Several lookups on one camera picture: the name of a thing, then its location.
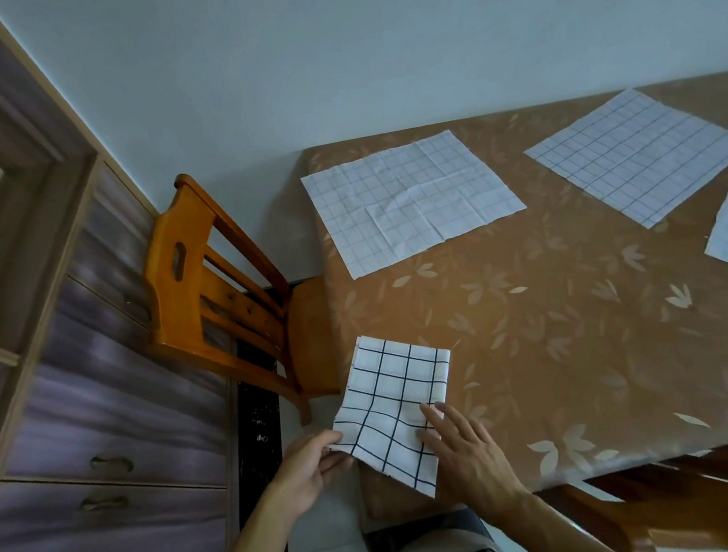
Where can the person's right hand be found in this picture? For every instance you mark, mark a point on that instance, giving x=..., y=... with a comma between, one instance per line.
x=472, y=467

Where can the person's left hand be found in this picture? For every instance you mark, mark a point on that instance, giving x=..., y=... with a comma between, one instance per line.
x=306, y=474

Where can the blue grey trousers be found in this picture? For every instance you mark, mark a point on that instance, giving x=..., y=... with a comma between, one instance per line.
x=395, y=533

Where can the brown floral table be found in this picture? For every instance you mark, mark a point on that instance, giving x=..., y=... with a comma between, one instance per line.
x=568, y=330

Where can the orange wooden chair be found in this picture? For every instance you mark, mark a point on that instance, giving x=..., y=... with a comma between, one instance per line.
x=166, y=285
x=682, y=512

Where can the wooden shelf cabinet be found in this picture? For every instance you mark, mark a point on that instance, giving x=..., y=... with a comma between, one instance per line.
x=93, y=401

